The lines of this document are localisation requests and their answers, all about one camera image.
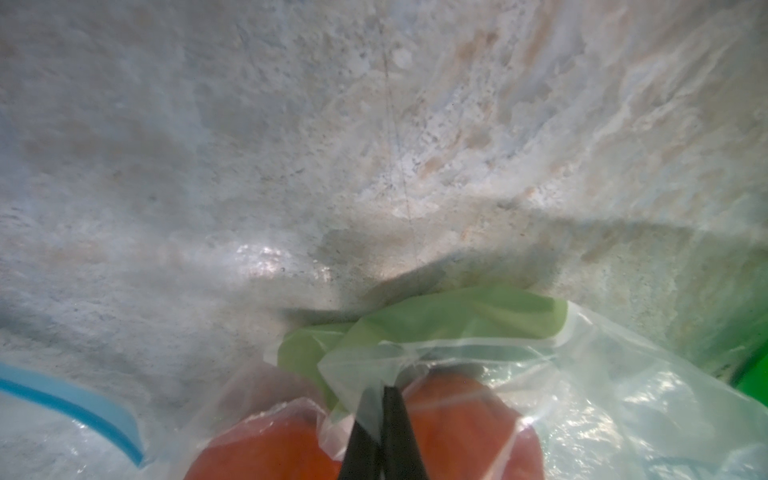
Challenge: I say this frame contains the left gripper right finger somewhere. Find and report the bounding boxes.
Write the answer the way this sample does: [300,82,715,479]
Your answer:
[381,386,428,480]

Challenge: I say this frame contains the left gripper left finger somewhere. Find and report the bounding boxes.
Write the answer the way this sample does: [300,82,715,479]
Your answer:
[337,422,381,480]

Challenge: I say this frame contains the green-zip clear bag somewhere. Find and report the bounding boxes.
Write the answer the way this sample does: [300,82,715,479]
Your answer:
[146,285,767,479]

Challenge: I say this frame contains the blue-zip clear bag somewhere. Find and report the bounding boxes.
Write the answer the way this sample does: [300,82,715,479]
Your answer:
[1,363,144,479]

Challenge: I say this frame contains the oranges in green-zip bag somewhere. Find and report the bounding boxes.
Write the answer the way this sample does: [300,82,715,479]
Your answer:
[185,373,545,479]

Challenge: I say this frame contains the green plastic basket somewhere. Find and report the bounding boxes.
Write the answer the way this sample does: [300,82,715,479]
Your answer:
[730,344,768,406]

